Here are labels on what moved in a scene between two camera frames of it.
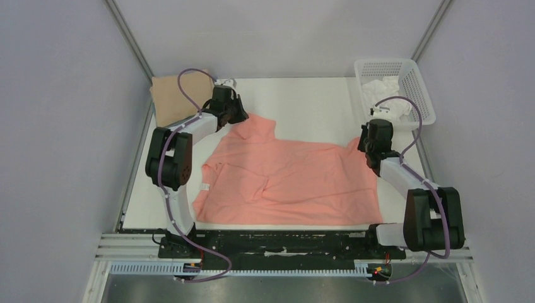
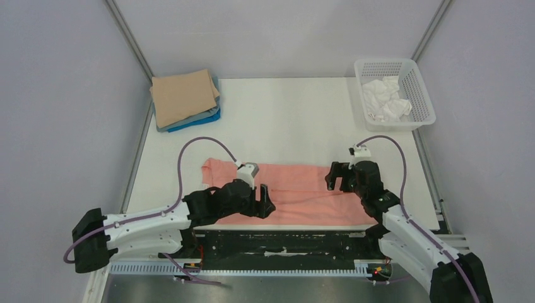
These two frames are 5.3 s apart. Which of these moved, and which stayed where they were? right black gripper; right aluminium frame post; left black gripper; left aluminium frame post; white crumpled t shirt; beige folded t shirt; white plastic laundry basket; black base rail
Moved: left black gripper; right black gripper
Stayed: white plastic laundry basket; right aluminium frame post; black base rail; white crumpled t shirt; left aluminium frame post; beige folded t shirt
